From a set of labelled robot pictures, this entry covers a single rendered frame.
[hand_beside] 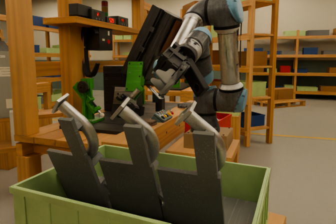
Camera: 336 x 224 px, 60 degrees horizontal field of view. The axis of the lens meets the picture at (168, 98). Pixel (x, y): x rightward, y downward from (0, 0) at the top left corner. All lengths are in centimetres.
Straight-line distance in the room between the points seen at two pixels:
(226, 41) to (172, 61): 55
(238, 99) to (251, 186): 52
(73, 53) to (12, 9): 46
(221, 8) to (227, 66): 25
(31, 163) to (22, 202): 92
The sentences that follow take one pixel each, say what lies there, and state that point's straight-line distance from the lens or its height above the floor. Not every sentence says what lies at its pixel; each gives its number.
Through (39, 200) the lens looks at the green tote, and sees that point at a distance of 82.
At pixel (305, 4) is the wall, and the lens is 1102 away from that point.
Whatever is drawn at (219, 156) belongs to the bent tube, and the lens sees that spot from 66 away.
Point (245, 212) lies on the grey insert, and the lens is 93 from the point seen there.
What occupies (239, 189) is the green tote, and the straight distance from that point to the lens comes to 100.
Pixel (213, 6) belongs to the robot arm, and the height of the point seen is 151.
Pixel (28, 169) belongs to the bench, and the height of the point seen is 70.
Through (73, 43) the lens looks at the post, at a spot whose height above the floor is 139.
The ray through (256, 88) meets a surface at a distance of 459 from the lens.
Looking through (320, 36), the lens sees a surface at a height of 199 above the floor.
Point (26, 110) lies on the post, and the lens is 172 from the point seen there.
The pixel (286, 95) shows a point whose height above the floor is 26.
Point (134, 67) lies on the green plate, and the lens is 202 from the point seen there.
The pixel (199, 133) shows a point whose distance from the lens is 60.
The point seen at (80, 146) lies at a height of 107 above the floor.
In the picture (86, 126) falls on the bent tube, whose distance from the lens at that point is 79.
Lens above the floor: 129
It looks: 8 degrees down
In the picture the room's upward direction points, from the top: straight up
